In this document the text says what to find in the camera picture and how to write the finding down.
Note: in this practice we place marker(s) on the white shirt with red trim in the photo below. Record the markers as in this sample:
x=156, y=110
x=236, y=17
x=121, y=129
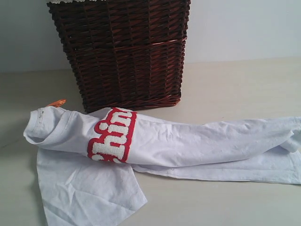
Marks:
x=86, y=163

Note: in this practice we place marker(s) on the dark brown wicker basket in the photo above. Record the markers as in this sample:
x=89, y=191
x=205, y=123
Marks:
x=124, y=53

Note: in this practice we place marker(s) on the orange shirt neck tag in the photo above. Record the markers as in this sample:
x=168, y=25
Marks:
x=58, y=103

